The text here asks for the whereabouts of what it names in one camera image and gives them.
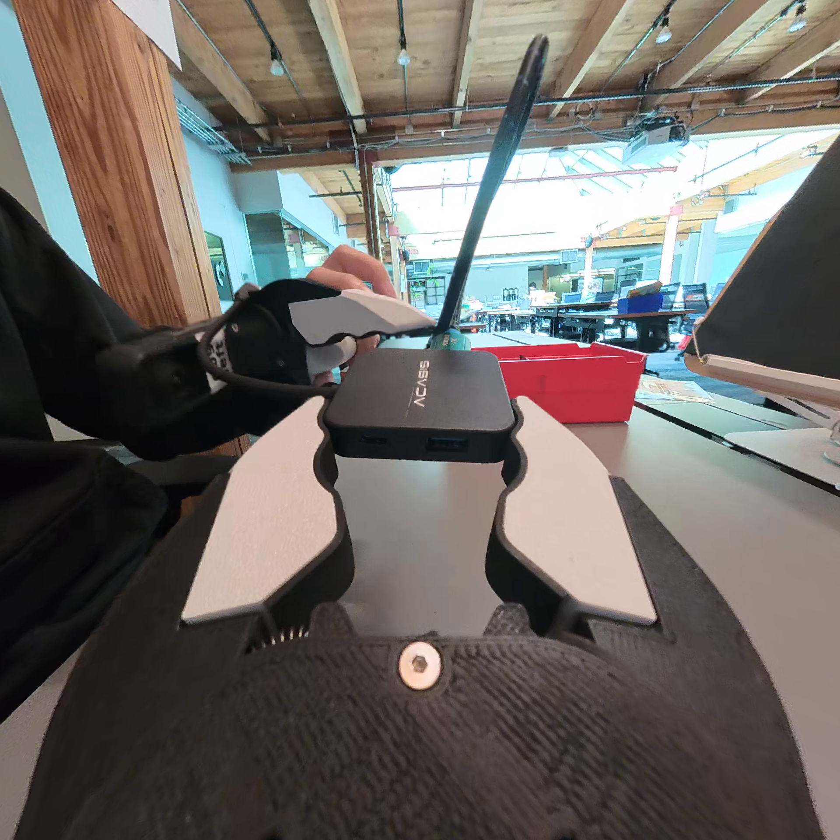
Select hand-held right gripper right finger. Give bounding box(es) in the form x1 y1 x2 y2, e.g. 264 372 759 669
486 395 658 626

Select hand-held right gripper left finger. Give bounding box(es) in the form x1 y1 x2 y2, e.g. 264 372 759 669
180 395 356 624

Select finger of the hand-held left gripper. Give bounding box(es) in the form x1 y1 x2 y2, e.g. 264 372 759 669
303 336 361 378
287 287 438 347

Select black usb hub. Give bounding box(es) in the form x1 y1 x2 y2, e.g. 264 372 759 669
323 346 517 465

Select red plastic bin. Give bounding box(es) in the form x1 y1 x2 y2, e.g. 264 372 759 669
471 340 648 425

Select braided hdmi cable green plugs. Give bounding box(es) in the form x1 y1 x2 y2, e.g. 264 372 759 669
425 33 551 353

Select person's left forearm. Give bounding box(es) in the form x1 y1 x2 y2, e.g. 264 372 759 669
0 185 290 462

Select grey desk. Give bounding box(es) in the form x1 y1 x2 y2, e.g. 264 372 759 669
0 331 840 840

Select person's left hand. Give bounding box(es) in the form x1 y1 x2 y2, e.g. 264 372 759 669
305 244 399 299

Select black office chair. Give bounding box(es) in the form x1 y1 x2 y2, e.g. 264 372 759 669
121 453 249 522

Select printed paper leaflet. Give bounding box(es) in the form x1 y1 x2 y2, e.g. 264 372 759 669
632 374 716 406

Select person's torso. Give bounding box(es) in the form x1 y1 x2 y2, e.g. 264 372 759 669
0 438 169 723

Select wooden pillar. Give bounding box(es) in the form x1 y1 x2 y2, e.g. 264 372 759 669
12 0 252 460

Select wooden book stand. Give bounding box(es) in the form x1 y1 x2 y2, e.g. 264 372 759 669
682 134 840 492

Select black board sheet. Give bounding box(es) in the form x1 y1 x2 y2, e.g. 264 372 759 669
694 134 840 366

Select ceiling projector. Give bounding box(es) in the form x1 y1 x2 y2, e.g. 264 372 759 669
621 113 691 166

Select dark wall sign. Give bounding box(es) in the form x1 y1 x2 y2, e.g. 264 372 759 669
203 230 235 304

